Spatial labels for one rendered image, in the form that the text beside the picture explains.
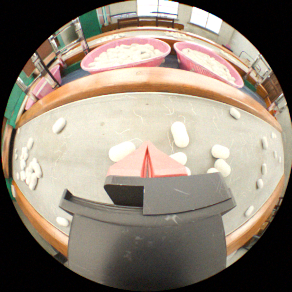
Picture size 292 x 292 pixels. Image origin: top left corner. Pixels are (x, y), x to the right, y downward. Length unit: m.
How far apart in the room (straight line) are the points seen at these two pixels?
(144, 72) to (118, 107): 0.08
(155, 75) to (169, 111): 0.07
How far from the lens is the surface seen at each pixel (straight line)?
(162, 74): 0.20
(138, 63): 0.23
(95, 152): 0.16
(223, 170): 0.17
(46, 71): 0.32
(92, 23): 2.84
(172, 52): 0.51
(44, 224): 0.35
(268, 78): 4.85
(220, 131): 0.20
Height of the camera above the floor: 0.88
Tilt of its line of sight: 76 degrees down
